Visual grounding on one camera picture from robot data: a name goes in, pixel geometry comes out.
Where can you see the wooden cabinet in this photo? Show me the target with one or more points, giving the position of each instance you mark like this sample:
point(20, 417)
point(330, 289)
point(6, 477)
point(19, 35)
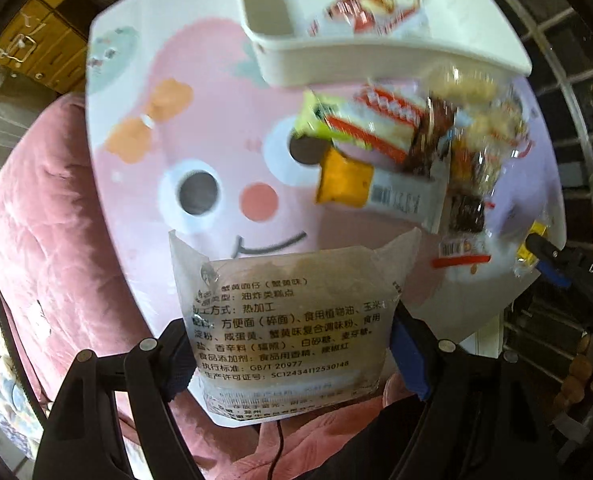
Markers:
point(41, 35)

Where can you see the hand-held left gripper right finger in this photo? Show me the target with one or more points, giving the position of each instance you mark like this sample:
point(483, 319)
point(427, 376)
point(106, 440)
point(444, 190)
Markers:
point(407, 355)

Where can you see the clear packet of yellow puffs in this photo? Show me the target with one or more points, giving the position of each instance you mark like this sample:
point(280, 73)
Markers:
point(476, 110)

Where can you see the red-white cake packet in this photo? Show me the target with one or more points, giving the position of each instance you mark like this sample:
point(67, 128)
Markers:
point(366, 12)

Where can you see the small yellow snack packet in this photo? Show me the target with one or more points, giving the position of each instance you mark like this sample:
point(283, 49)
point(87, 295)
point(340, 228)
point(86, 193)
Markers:
point(536, 230)

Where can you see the yellow-green snack packet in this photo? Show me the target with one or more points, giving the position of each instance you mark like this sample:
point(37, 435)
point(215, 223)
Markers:
point(316, 115)

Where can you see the small brown snack packet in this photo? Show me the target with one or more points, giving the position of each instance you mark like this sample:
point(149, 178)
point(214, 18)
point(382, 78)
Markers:
point(466, 212)

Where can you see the orange snack packet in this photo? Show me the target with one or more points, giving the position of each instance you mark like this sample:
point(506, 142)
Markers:
point(344, 180)

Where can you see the small red-white snack packet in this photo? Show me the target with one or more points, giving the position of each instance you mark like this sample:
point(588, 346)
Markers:
point(456, 250)

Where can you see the clear noodle snack packet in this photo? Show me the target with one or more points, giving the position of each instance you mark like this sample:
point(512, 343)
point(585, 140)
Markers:
point(286, 320)

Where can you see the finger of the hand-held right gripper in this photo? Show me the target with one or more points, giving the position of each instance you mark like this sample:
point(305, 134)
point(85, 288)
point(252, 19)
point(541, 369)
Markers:
point(551, 267)

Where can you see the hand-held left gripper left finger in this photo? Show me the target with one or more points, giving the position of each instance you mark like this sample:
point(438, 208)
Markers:
point(177, 367)

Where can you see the metal railing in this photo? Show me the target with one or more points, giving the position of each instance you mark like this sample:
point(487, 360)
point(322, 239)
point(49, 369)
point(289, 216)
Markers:
point(556, 35)

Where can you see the white plastic bin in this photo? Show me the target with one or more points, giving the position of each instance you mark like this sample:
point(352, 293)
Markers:
point(286, 55)

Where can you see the red-white striped snack packet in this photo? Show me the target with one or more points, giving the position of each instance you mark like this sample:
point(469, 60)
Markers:
point(376, 120)

